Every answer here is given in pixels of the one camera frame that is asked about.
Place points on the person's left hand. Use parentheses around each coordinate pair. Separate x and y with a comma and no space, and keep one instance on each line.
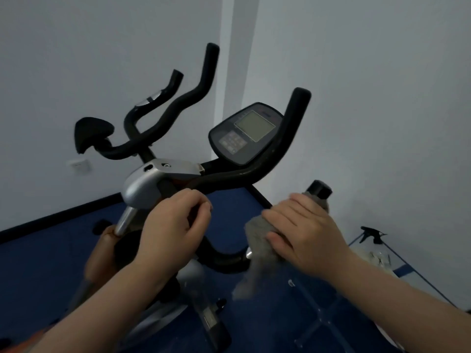
(165,235)

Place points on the person's right hand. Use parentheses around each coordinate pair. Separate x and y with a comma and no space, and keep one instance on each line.
(312,238)

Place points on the person's left thumb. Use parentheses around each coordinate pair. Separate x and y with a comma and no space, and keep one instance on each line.
(202,216)

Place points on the person's right thumb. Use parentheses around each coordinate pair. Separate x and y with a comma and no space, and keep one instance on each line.
(278,244)

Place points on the grey cleaning cloth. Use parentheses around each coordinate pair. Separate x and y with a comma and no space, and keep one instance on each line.
(257,231)

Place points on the black padded elbow rest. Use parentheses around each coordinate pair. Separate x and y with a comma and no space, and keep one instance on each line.
(92,130)

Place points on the person's left forearm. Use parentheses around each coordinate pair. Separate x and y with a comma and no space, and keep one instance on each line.
(103,308)

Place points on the person's right forearm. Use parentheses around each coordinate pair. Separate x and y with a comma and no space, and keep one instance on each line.
(397,308)

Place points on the clear acrylic stand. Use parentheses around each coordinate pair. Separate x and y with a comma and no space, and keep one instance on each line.
(323,319)

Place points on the white spray bottle black trigger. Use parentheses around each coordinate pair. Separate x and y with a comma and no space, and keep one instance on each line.
(375,259)

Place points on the black bike console display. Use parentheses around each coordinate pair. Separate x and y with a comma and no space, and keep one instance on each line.
(254,124)

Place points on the black skirting board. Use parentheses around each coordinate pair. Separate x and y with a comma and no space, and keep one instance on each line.
(55,216)

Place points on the white wall socket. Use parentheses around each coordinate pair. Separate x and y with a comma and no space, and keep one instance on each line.
(78,166)

